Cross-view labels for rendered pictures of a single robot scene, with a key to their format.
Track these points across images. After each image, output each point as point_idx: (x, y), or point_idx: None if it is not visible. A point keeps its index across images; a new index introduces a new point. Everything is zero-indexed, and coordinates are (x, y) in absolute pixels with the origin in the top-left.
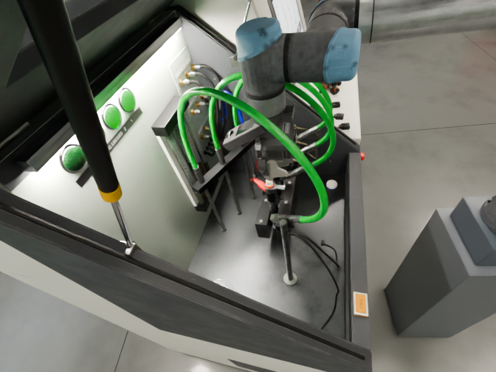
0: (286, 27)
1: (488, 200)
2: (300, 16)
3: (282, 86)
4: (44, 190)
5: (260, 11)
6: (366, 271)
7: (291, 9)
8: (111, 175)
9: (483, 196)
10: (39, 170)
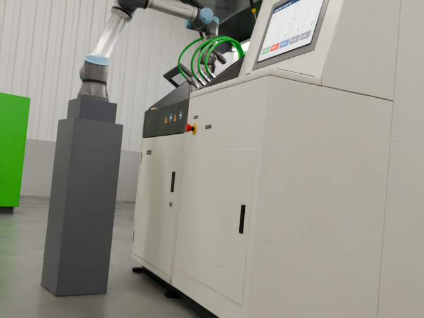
0: (276, 30)
1: (106, 97)
2: (315, 26)
3: (204, 34)
4: (235, 57)
5: (260, 19)
6: (156, 108)
7: (298, 19)
8: (199, 34)
9: (106, 101)
10: (231, 49)
